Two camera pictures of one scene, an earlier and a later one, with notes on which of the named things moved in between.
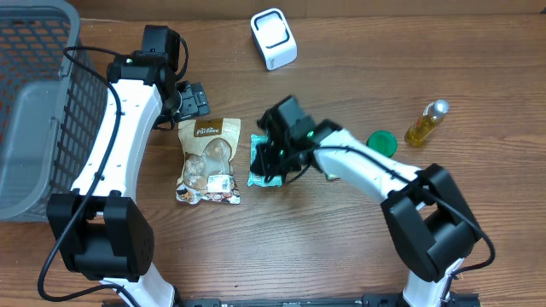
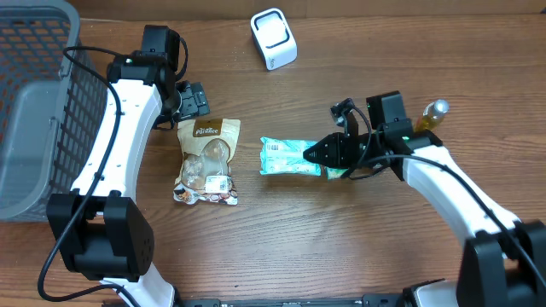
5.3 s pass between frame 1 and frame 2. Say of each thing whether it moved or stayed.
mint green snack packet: moved
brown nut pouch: stayed
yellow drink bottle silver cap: stayed
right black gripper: moved
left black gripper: stayed
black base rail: stayed
